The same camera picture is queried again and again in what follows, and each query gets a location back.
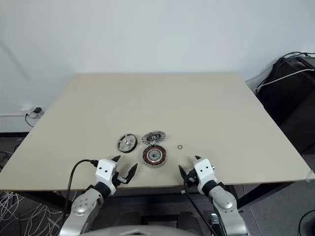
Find motor cover with circuit board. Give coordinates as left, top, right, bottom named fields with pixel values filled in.
left=141, top=131, right=167, bottom=146

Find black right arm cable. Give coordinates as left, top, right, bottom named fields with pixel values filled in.
left=180, top=181, right=218, bottom=236

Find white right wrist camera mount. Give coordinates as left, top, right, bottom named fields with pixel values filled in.
left=193, top=158, right=218, bottom=195

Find silver spoked motor rotor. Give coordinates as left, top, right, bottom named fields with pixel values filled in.
left=116, top=132, right=138, bottom=154

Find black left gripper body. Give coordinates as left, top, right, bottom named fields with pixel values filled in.
left=112, top=169, right=127, bottom=189

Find motor stator housing copper windings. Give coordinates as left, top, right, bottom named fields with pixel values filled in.
left=142, top=145, right=169, bottom=168

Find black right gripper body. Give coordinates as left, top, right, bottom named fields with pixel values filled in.
left=183, top=170, right=200, bottom=189

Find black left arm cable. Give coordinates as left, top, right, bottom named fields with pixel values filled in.
left=64, top=159, right=100, bottom=217

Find large black case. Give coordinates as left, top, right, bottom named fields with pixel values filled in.
left=255, top=52, right=315, bottom=154

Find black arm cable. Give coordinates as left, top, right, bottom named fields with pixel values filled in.
left=180, top=181, right=218, bottom=236
left=64, top=159, right=100, bottom=217

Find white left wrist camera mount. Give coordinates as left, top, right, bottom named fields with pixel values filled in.
left=95, top=158, right=119, bottom=196

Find black round base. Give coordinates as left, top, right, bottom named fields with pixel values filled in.
left=298, top=210, right=315, bottom=236

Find white loose cable tangle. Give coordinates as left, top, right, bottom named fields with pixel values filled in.
left=0, top=190, right=66, bottom=236

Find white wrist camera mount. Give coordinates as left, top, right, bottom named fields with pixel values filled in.
left=193, top=158, right=218, bottom=195
left=95, top=158, right=119, bottom=196

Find white wall socket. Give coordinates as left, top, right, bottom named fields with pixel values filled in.
left=20, top=105, right=34, bottom=117

